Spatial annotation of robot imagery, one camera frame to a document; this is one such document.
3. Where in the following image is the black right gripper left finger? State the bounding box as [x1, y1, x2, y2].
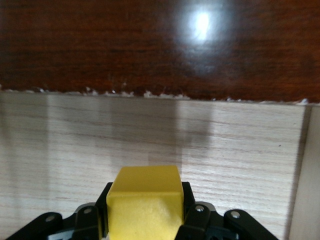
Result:
[4, 181, 113, 240]

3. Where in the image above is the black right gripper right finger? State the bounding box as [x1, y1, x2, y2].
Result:
[174, 181, 278, 240]

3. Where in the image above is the yellow block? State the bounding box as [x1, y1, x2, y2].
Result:
[106, 165, 186, 240]

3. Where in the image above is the dark brown wooden cabinet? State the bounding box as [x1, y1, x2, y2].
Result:
[0, 0, 320, 105]

